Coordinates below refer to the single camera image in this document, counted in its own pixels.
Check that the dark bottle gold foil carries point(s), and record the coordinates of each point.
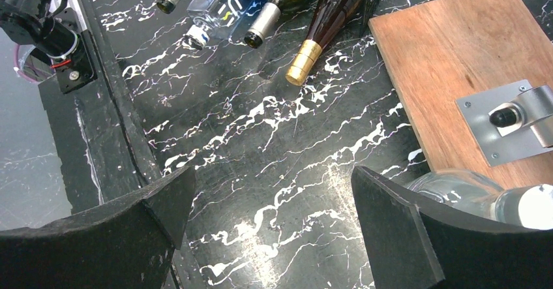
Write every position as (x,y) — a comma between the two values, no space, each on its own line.
(329,18)

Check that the clear round glass bottle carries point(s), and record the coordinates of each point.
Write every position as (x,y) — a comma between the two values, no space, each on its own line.
(476,194)

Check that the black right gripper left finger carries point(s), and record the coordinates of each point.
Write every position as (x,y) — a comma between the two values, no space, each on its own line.
(127,242)

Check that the wooden board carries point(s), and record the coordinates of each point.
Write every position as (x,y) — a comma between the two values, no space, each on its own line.
(443,50)

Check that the metal bracket with knob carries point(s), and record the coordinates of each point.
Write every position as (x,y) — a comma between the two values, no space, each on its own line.
(510,122)

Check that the blue square glass bottle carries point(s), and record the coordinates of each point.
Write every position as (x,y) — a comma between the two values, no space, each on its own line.
(216,19)

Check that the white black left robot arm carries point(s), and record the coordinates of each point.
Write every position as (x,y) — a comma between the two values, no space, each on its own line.
(52,27)

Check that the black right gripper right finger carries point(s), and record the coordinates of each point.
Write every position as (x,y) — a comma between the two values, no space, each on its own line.
(415,242)

